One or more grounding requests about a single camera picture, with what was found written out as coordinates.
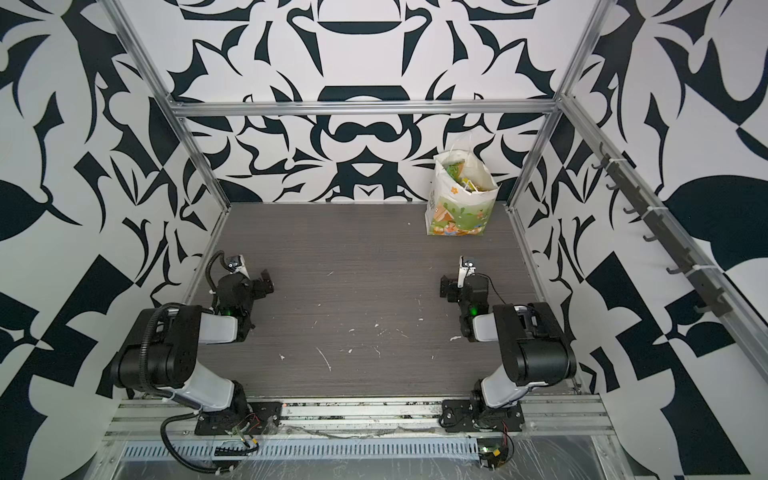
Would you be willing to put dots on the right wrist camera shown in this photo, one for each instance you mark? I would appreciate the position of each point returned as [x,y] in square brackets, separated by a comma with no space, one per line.
[466,268]

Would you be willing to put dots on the wall hook rail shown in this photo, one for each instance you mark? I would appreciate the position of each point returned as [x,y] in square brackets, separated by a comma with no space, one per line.
[665,230]

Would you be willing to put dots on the aluminium cage frame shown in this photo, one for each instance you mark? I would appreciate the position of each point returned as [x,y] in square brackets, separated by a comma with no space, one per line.
[744,323]

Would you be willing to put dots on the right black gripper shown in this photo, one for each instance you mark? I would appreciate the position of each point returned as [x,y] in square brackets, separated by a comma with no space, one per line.
[450,288]

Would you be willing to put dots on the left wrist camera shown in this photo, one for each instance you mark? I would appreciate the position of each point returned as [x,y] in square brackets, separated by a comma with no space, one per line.
[236,265]

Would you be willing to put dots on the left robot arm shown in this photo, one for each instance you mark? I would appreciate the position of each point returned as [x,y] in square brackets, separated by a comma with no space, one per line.
[160,354]

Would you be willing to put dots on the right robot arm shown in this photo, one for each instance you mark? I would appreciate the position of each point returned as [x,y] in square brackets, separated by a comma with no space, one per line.
[533,346]

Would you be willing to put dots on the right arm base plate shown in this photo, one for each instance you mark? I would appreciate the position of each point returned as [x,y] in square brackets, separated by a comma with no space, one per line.
[465,416]

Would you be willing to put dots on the white slotted cable duct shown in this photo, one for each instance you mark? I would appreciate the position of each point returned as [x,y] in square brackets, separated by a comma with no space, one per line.
[465,449]

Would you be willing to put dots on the green circuit board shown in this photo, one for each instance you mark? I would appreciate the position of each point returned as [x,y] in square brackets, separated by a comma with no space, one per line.
[493,454]

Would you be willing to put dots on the floral paper gift bag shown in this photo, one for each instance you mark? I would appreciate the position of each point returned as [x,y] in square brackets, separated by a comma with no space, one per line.
[463,193]

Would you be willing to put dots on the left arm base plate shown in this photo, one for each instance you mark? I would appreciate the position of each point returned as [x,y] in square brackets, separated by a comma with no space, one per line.
[255,419]

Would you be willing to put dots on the aluminium front rail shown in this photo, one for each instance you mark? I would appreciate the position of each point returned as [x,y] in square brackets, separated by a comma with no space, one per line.
[372,417]

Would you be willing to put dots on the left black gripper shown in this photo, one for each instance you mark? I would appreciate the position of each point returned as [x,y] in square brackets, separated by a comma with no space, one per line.
[260,286]

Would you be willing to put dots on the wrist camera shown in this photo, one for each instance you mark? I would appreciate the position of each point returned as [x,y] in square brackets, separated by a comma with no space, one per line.
[236,265]
[466,268]

